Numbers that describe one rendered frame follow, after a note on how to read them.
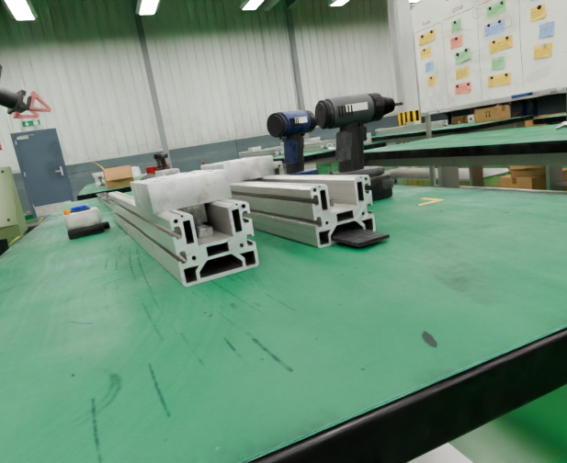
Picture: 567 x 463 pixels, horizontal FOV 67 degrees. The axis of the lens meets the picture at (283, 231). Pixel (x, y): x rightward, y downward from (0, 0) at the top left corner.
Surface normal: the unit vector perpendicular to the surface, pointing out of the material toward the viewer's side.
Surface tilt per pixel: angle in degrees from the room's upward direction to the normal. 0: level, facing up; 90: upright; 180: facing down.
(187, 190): 90
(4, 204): 45
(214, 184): 90
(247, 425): 0
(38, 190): 90
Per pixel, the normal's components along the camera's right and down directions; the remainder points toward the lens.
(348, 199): -0.88, 0.23
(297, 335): -0.15, -0.97
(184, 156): 0.37, 0.14
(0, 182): 0.18, -0.59
